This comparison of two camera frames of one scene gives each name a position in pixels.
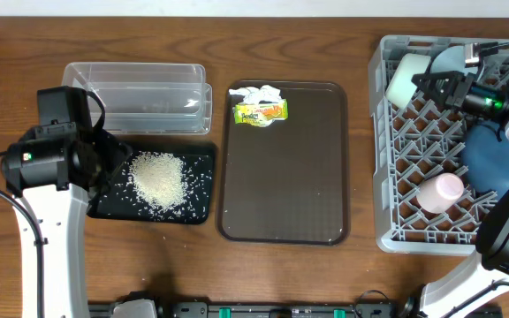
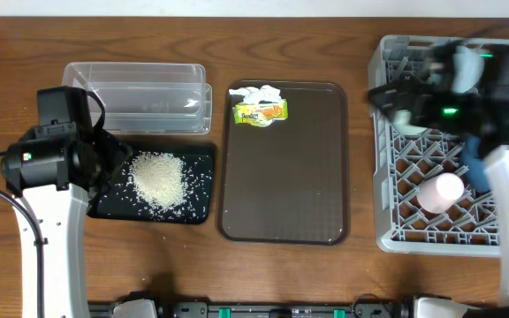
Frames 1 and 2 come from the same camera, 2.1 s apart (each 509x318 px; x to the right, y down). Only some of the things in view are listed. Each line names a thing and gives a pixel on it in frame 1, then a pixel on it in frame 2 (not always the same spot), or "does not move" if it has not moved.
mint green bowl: [400, 88] -> [402, 124]
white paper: [252, 94] does not move
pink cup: [436, 194] does not move
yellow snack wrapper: [261, 115] does not move
